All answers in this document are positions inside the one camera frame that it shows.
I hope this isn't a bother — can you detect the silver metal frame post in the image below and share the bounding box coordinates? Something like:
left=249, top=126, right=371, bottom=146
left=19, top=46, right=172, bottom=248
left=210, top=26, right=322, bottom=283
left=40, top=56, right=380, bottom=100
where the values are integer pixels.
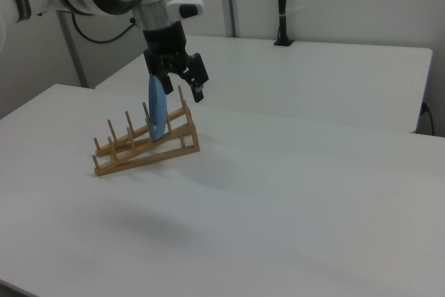
left=56, top=11, right=88, bottom=88

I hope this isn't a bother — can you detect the blue plate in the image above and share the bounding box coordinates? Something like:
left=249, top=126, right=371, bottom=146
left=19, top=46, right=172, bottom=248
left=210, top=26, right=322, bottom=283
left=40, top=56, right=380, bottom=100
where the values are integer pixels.
left=147, top=74, right=170, bottom=143

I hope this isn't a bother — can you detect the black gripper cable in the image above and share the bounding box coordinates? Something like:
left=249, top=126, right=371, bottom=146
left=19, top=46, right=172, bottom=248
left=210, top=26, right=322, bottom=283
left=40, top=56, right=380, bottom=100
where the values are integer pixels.
left=70, top=13, right=138, bottom=44

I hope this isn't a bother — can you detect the black camera stand pole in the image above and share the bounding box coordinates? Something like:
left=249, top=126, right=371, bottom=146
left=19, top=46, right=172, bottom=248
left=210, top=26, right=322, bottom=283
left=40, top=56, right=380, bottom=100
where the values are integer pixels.
left=273, top=0, right=296, bottom=47

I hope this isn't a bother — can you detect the white rectangular table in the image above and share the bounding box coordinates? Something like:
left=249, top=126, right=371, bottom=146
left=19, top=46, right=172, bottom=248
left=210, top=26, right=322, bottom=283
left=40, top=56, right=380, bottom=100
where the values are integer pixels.
left=95, top=34, right=434, bottom=134

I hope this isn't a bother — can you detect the wooden plate rack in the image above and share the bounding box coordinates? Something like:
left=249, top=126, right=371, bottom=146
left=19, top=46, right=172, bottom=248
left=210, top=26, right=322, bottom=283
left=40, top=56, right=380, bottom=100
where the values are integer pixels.
left=92, top=84, right=202, bottom=177

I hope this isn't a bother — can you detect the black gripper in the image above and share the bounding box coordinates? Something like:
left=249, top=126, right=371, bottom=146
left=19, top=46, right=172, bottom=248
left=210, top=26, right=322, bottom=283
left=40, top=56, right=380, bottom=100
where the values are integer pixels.
left=142, top=20, right=210, bottom=104

